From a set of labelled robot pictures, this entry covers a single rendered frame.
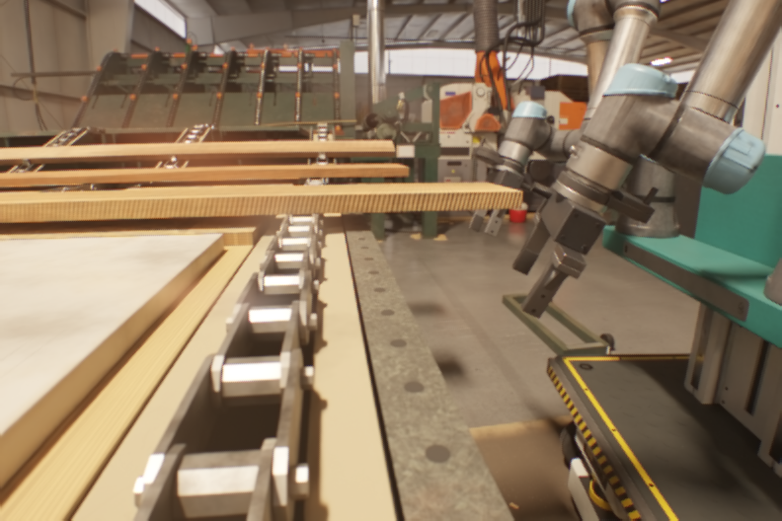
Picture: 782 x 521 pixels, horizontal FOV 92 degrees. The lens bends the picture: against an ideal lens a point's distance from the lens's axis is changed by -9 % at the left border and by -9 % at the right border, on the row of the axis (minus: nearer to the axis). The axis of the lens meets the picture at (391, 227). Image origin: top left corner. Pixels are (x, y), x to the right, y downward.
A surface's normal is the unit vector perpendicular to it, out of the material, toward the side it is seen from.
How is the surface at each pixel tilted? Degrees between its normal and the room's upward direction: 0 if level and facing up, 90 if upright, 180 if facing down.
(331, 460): 0
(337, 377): 0
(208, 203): 90
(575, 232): 98
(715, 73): 81
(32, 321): 0
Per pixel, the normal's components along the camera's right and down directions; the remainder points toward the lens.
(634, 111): -0.46, 0.18
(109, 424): 0.00, -0.98
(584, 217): -0.18, 0.33
